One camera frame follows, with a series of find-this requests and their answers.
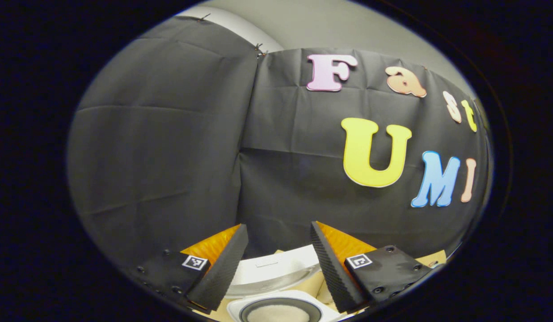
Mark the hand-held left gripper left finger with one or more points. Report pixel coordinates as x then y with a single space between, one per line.
222 273

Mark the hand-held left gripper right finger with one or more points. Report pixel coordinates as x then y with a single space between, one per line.
332 268

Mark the white rice cooker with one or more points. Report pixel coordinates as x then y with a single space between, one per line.
276 275

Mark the white rice grains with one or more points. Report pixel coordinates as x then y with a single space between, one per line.
278 314

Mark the black backdrop cloth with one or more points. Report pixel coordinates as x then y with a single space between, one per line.
169 156

